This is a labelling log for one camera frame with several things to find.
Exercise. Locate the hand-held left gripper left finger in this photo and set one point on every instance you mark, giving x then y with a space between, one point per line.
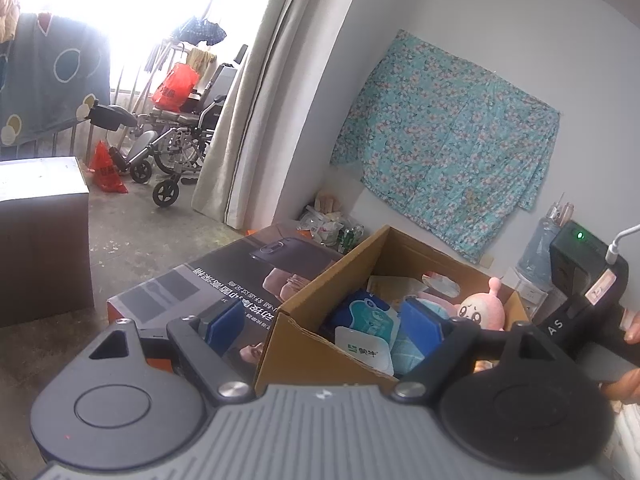
225 322

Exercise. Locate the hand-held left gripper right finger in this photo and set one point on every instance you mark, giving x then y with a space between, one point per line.
420 325

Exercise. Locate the blue wipes packet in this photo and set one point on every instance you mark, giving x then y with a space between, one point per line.
365 312

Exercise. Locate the white packet green print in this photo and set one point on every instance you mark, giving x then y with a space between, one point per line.
365 347

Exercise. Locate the pink plush toy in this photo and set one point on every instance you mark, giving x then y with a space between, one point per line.
477 310

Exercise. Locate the brown cardboard box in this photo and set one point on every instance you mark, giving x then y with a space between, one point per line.
320 355

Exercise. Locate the person's right hand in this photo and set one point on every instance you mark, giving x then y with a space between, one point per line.
625 387

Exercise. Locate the dark printed carton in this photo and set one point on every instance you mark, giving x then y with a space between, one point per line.
200 280

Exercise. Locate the pink small bottle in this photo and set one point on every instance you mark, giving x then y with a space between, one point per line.
569 210

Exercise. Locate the clear small bottle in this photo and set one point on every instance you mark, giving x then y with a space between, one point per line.
555 212

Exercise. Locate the white water dispenser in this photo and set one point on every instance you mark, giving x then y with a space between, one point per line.
525 295

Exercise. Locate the green bottles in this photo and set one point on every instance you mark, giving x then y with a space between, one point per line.
350 237

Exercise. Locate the clear white plastic bag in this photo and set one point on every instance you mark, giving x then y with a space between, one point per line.
322 225

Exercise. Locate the red plastic bag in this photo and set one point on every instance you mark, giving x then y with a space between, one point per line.
106 172

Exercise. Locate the wheelchair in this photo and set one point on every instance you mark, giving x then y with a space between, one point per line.
175 135

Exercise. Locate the orange red hanging bag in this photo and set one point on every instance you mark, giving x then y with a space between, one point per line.
175 85

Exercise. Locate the beige curtain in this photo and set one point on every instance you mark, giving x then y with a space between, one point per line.
280 85

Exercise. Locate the dark blue hanging clothes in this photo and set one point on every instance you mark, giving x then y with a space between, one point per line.
200 32

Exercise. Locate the grey blanket with circles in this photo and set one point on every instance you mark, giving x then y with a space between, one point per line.
50 80

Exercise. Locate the beige wall socket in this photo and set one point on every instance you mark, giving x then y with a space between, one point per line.
486 261

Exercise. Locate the teal floral wall cloth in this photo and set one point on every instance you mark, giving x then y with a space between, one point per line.
450 145

